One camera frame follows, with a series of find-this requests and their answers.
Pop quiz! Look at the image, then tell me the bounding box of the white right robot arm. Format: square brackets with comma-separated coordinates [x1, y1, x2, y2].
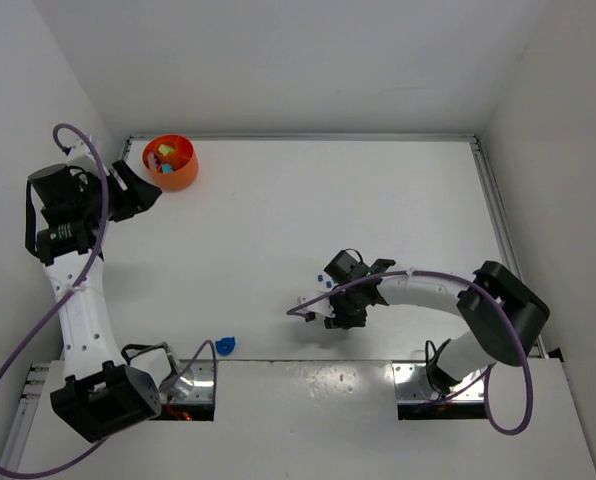
[324, 250, 550, 396]

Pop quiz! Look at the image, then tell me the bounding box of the orange divided round container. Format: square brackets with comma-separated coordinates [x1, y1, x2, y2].
[142, 134, 199, 192]

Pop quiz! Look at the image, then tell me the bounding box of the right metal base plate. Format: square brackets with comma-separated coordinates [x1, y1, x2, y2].
[391, 362, 484, 405]

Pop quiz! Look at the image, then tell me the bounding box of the metal base plate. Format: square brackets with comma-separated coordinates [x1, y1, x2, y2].
[160, 360, 216, 405]
[391, 362, 484, 405]

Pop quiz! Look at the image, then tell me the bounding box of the aluminium table frame rail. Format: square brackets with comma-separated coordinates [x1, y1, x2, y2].
[468, 135, 550, 357]

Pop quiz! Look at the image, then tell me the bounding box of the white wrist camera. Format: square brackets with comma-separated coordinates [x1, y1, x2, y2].
[296, 290, 335, 322]
[66, 138, 99, 176]

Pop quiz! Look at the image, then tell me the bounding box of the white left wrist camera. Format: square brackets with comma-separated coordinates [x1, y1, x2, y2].
[66, 138, 99, 176]

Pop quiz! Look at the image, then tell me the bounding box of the lime green lego brick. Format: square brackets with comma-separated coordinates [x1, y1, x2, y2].
[159, 145, 174, 155]

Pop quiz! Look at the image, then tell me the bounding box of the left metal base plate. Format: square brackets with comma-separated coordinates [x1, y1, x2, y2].
[160, 360, 216, 405]

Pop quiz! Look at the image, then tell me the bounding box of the blue rounded lego piece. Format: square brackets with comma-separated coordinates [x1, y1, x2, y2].
[214, 337, 236, 357]

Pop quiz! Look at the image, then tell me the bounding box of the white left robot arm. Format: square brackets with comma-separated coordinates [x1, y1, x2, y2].
[25, 160, 177, 443]

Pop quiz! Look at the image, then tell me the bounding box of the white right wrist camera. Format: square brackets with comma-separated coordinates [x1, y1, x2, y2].
[296, 290, 335, 322]

